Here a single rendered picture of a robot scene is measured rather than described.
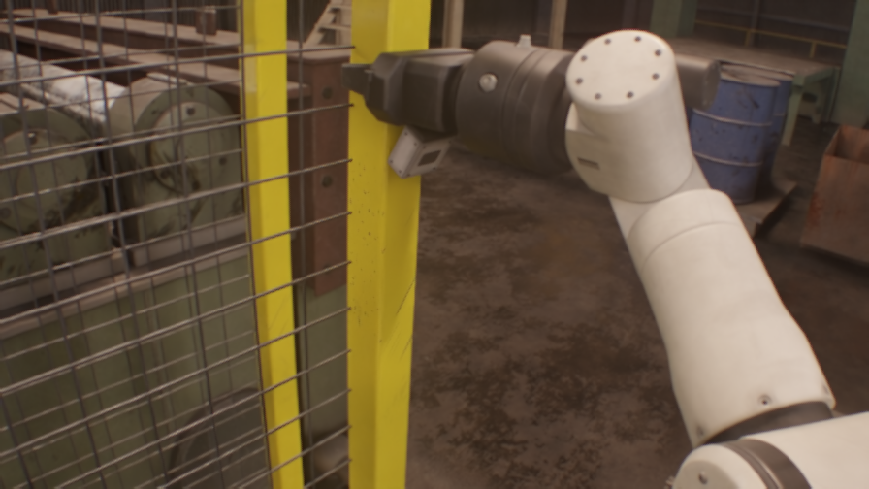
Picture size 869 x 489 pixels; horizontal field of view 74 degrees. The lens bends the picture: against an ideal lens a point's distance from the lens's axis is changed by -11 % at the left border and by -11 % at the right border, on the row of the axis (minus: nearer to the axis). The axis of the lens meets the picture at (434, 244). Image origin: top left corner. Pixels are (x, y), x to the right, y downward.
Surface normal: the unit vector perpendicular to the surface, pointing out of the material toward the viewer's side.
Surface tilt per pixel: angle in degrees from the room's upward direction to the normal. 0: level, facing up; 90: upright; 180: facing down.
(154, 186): 90
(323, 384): 90
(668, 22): 90
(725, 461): 50
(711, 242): 34
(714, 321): 45
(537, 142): 104
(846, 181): 90
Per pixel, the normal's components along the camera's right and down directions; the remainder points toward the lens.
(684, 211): -0.35, -0.52
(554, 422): 0.06, -0.91
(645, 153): 0.06, 0.83
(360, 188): -0.67, 0.26
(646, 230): -0.91, -0.13
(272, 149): 0.73, 0.32
